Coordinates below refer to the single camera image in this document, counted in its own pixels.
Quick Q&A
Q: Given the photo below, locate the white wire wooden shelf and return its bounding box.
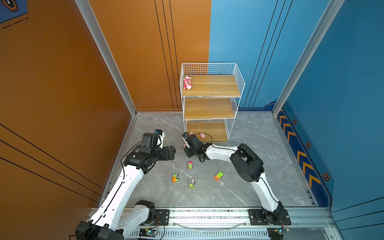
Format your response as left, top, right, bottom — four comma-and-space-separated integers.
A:
180, 63, 246, 143

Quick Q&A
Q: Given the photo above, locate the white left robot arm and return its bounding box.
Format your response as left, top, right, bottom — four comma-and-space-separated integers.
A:
73, 129, 176, 240

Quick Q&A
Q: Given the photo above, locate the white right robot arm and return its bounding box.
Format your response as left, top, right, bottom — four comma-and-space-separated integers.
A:
182, 133, 292, 226

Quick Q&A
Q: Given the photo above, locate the orange green toy car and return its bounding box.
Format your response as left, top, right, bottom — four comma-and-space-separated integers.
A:
172, 173, 179, 183

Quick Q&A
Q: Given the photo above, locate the green orange toy truck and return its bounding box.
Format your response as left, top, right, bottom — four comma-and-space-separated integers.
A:
214, 172, 224, 181

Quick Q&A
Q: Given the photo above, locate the green grey toy truck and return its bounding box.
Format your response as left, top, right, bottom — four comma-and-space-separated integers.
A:
189, 178, 196, 189

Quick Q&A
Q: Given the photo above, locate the pink bear toy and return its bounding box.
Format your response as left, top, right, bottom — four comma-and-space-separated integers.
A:
183, 76, 193, 90

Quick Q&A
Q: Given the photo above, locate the left green circuit board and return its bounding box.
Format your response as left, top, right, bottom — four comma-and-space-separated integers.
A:
138, 229, 159, 240

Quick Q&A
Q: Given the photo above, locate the green circuit board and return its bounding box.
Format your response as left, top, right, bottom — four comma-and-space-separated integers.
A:
138, 229, 159, 240
274, 226, 290, 235

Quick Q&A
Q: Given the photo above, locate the right green circuit board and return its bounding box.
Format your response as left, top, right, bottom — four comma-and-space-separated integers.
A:
274, 226, 290, 235

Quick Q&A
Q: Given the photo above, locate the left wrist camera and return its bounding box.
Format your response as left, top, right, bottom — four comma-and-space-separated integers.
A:
155, 129, 165, 149

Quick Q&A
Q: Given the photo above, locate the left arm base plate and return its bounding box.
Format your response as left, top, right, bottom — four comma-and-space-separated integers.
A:
142, 209, 170, 226

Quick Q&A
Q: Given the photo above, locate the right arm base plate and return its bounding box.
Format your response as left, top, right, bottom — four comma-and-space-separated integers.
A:
248, 209, 292, 226

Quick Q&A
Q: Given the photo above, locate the aluminium front rail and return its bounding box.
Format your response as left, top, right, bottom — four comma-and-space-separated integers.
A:
122, 207, 343, 240

